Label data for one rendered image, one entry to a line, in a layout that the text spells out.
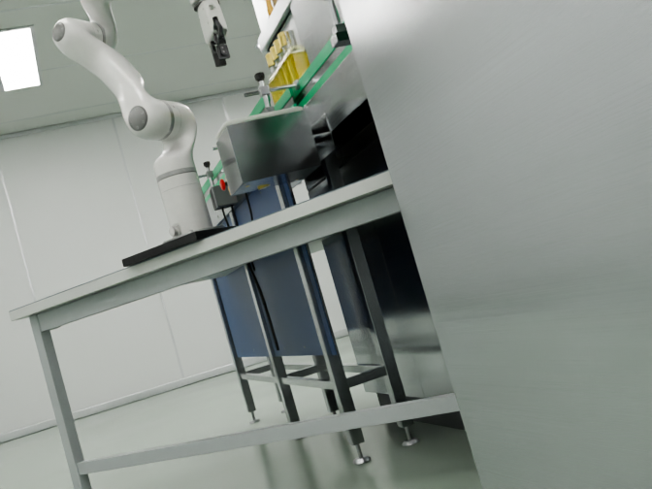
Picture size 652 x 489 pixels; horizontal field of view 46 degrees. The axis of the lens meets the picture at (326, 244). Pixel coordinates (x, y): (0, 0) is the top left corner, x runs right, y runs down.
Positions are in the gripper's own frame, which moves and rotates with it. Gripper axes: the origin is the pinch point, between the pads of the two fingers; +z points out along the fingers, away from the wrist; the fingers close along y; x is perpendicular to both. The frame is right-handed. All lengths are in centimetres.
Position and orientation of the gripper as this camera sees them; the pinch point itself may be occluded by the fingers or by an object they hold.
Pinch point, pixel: (221, 56)
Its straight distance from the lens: 226.6
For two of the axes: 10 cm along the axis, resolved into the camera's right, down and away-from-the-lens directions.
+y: -3.0, 1.5, 9.4
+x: -9.1, 2.5, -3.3
